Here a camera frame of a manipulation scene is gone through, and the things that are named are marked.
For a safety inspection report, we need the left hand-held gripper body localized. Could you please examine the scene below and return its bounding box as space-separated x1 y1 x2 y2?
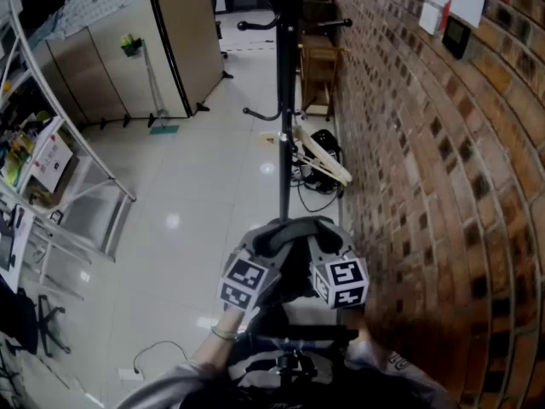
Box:
215 228 283 314

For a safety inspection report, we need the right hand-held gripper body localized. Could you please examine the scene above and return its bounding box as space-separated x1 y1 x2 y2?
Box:
306 223 370 310

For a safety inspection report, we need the dark grey garment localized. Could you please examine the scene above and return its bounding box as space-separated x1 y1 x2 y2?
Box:
250 215 347 336

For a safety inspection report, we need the black coat rack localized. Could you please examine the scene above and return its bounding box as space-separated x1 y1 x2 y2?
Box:
215 0 354 225

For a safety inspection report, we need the person's right forearm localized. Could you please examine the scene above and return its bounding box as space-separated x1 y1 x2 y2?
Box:
345 308 410 370

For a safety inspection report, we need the person's left forearm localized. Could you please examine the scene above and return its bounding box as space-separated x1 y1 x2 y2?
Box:
178 308 250 374

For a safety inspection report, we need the green wrist band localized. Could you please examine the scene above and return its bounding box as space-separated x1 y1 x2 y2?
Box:
210 325 238 343

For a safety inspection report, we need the wooden clothes hanger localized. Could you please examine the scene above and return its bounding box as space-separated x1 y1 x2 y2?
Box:
292 125 353 185

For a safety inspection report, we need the person's grey top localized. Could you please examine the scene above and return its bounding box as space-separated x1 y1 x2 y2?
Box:
113 347 459 409

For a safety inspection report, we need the black bag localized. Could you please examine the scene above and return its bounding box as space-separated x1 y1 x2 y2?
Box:
309 129 342 162

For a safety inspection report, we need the white power strip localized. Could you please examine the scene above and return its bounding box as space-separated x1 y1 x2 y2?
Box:
118 367 146 383

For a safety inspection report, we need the black office chair base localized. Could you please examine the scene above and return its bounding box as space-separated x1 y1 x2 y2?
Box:
37 294 72 359

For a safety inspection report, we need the white metal shelf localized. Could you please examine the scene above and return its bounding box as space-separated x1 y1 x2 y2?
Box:
0 0 137 302

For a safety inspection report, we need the wooden folding stand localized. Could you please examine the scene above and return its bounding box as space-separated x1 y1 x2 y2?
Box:
297 43 348 122

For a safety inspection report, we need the green flat mop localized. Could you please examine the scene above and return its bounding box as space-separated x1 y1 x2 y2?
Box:
142 40 181 136

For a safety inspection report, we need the white cardboard box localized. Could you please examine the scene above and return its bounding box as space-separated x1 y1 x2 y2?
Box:
26 117 80 195

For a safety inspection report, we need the beige partition screen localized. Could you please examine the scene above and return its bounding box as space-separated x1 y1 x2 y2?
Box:
32 0 227 130

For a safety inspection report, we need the green hanging holder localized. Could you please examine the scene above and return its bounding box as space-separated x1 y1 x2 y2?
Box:
120 34 144 58

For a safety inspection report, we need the black cable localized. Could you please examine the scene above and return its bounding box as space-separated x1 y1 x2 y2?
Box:
291 166 346 213

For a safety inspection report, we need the black chest camera mount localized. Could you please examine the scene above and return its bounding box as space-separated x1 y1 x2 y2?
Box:
236 324 359 402

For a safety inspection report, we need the black wall device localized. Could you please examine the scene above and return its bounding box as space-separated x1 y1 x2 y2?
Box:
441 14 473 60

